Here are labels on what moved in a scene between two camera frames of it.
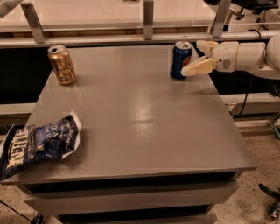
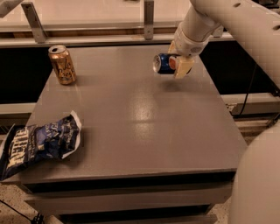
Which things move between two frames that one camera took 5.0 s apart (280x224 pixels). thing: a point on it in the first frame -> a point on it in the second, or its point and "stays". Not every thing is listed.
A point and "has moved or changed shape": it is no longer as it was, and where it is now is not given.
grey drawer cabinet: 152,149 stays
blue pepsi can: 181,53 has moved or changed shape
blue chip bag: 25,145 stays
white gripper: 226,56 -> 188,44
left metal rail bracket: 34,21 stays
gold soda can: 61,64 stays
